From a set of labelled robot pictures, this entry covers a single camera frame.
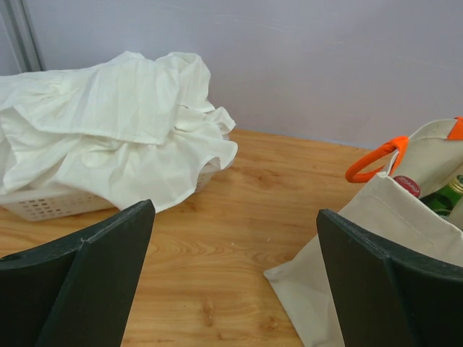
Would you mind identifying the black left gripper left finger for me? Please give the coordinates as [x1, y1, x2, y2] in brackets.
[1, 200, 156, 346]

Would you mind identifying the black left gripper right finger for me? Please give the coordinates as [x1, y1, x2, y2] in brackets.
[317, 209, 462, 346]

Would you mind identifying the green glass bottle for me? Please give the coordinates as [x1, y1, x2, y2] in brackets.
[420, 175, 462, 219]

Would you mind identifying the brown cola glass bottle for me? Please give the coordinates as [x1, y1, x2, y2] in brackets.
[394, 175, 421, 198]

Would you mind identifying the beige canvas tote bag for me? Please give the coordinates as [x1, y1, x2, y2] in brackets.
[265, 118, 462, 346]

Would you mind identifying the white plastic basket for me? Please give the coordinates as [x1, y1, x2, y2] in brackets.
[1, 158, 232, 221]

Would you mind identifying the white crumpled cloth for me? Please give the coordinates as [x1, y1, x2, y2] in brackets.
[1, 51, 238, 211]

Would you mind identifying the aluminium corner post left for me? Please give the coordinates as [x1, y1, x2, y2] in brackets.
[1, 0, 44, 76]

